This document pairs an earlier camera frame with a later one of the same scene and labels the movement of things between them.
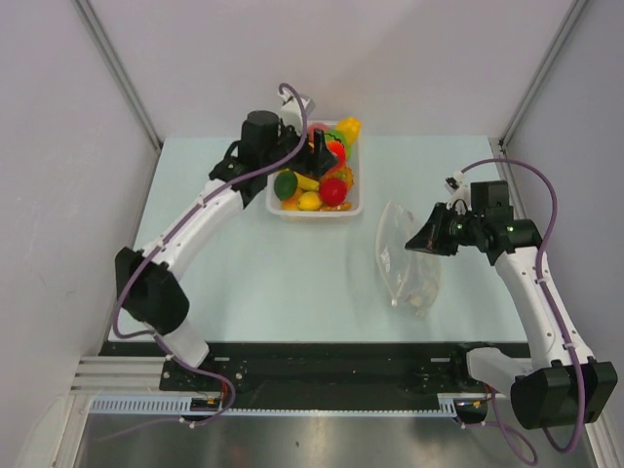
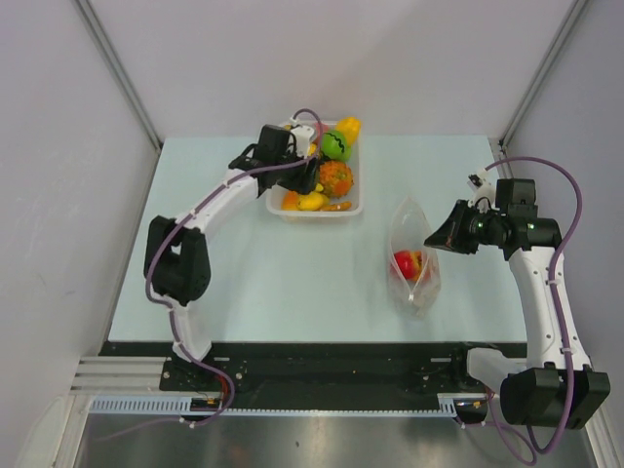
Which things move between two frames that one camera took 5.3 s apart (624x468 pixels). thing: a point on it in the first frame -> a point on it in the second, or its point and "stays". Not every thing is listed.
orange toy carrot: x=342 y=207 stays
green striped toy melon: x=337 y=135 stays
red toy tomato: x=332 y=191 -> x=405 y=261
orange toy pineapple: x=343 y=174 stays
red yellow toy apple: x=337 y=151 -> x=422 y=270
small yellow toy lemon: x=309 y=202 stays
